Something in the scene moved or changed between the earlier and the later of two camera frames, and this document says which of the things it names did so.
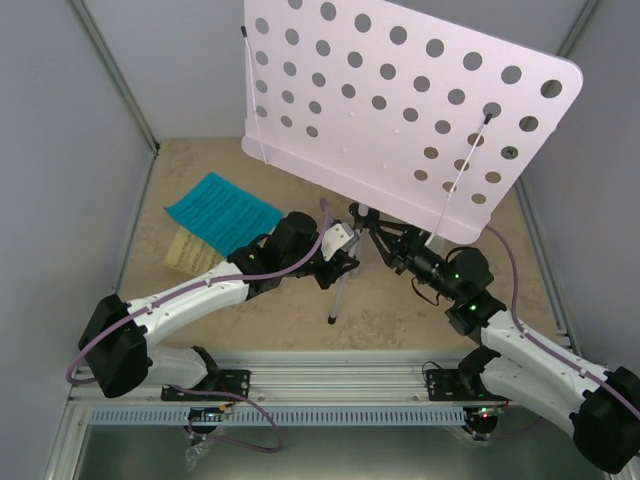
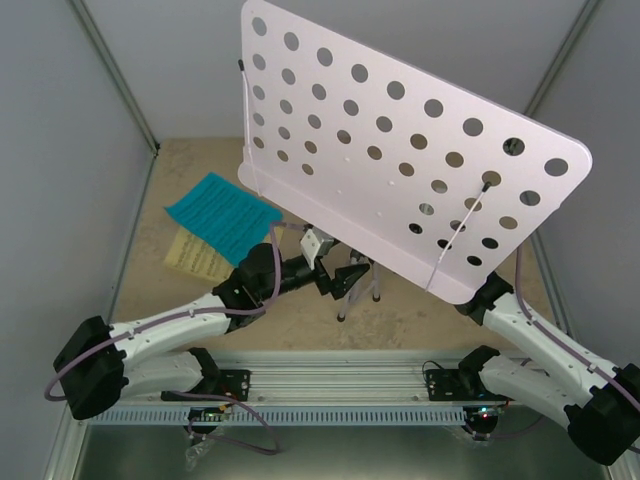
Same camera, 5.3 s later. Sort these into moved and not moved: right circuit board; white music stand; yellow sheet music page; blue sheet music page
Moved: white music stand
Not moved: blue sheet music page; right circuit board; yellow sheet music page
